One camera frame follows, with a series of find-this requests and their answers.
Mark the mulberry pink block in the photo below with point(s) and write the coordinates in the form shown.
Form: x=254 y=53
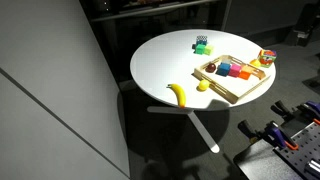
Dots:
x=235 y=70

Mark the dark teal block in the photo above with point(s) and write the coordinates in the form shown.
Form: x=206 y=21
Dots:
x=193 y=46

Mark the lime green block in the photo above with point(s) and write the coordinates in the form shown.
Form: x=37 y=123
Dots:
x=209 y=50

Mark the blue checkered block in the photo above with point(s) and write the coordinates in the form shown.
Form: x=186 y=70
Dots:
x=201 y=40

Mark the orange block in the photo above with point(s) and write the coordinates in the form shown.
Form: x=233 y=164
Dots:
x=245 y=74

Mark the yellow banana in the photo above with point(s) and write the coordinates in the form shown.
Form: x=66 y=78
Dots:
x=180 y=94

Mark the yellow lemon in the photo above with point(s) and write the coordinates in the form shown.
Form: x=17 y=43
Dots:
x=203 y=85

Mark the dark red plum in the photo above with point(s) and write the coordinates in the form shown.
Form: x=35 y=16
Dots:
x=210 y=68

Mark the white table base legs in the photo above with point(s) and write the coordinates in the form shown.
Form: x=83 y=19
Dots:
x=203 y=131

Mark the wooden tray with slotted sides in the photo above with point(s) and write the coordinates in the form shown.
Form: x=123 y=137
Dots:
x=233 y=90

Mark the small yellow round fruit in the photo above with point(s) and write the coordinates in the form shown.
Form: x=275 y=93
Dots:
x=255 y=62

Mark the colourful picture cube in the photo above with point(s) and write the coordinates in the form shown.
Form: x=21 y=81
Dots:
x=267 y=58

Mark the black platform plate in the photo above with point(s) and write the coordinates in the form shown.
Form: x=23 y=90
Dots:
x=260 y=163

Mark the purple clamp with orange tip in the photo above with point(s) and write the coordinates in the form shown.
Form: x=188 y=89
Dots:
x=308 y=110
x=276 y=136

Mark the perforated metal breadboard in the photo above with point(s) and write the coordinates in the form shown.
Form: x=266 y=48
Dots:
x=300 y=150

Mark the silver aluminium extrusion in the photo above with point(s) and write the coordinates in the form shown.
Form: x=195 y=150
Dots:
x=313 y=167

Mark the grey shelf rail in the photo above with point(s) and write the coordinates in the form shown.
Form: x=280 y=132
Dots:
x=150 y=10

